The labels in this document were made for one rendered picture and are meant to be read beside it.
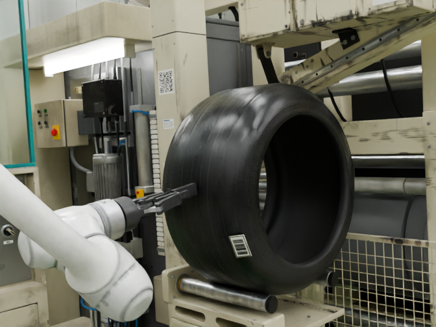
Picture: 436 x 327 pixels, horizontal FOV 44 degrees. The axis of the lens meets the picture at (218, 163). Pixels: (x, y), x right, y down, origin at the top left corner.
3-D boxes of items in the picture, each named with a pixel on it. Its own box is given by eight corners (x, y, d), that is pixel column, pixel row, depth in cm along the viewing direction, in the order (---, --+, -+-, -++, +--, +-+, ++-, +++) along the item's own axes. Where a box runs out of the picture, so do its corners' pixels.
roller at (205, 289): (175, 279, 161) (186, 273, 164) (178, 293, 162) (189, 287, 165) (266, 300, 136) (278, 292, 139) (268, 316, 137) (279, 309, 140)
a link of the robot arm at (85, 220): (76, 232, 118) (111, 266, 111) (8, 257, 108) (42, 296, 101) (80, 191, 113) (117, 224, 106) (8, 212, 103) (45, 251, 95)
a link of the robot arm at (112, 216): (76, 203, 116) (100, 195, 120) (85, 244, 117) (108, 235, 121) (100, 205, 109) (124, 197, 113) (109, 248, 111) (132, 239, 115)
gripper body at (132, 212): (123, 201, 113) (157, 189, 120) (100, 199, 119) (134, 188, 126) (130, 235, 115) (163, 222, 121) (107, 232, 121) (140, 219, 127)
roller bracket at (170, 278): (163, 303, 161) (161, 270, 160) (252, 274, 189) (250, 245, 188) (170, 305, 158) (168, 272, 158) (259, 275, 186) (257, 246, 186)
